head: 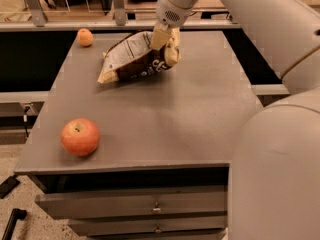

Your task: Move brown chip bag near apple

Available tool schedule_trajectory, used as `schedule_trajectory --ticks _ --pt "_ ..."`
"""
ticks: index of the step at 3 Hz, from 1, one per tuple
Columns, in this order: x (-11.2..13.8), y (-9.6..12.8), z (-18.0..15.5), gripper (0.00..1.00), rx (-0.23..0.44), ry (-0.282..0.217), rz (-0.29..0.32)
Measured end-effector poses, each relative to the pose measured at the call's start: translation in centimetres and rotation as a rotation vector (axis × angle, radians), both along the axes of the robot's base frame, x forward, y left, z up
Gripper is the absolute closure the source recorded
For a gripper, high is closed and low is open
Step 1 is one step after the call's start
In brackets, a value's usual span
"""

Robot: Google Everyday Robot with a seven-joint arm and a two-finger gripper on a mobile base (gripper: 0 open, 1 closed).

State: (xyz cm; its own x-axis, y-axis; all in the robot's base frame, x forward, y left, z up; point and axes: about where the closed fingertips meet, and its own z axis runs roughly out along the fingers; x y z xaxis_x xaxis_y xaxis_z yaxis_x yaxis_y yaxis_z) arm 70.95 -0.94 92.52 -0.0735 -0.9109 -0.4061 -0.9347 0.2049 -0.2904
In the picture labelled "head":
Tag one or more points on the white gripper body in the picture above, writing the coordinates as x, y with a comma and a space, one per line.
169, 13

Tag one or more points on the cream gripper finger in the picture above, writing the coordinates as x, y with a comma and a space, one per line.
160, 36
171, 48

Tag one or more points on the brown chip bag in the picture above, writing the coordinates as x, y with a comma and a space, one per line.
132, 58

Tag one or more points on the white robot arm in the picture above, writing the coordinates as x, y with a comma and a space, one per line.
274, 176

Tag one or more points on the red apple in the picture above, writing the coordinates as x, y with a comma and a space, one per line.
80, 137

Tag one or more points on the small orange fruit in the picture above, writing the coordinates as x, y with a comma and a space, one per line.
84, 37

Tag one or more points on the grey drawer cabinet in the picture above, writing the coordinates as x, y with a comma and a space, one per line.
173, 129

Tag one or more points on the grey drawer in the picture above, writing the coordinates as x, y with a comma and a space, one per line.
105, 227
134, 202

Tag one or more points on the top grey drawer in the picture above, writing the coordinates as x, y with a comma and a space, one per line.
134, 202

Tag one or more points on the black flat device on floor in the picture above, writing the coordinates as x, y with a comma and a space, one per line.
8, 185

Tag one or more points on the black base leg left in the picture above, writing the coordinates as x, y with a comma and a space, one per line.
16, 214

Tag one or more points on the metal railing frame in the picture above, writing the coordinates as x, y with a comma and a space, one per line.
27, 15

